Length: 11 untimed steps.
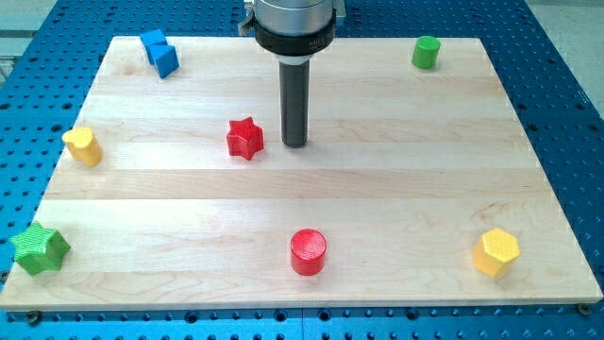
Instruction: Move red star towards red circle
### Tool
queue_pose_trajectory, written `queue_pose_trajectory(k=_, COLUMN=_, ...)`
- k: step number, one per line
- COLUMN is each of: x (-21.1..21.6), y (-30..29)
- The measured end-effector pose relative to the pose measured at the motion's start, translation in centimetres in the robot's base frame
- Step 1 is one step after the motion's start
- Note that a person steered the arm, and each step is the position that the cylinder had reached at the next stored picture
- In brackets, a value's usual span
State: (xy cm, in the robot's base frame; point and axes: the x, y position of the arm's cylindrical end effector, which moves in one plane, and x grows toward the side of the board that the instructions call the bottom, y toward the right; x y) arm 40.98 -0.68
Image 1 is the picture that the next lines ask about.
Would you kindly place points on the light wooden board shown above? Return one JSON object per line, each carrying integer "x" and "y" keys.
{"x": 402, "y": 172}

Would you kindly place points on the yellow hexagon block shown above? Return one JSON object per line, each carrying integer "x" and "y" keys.
{"x": 495, "y": 252}

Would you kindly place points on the green cylinder block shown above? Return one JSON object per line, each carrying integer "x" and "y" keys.
{"x": 425, "y": 52}

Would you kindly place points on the red star block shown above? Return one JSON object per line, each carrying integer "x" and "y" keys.
{"x": 244, "y": 138}

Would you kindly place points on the yellow heart block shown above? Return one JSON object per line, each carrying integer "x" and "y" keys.
{"x": 82, "y": 144}

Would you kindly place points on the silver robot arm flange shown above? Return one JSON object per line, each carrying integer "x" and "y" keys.
{"x": 293, "y": 30}

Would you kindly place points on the blue perforated metal table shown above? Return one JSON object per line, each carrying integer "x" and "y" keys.
{"x": 49, "y": 83}

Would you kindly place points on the green star block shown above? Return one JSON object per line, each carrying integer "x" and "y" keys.
{"x": 38, "y": 249}

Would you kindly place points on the red cylinder block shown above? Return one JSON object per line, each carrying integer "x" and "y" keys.
{"x": 308, "y": 249}

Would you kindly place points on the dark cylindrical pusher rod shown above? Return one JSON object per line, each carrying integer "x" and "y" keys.
{"x": 294, "y": 101}

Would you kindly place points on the blue cube block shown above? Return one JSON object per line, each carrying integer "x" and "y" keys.
{"x": 152, "y": 37}

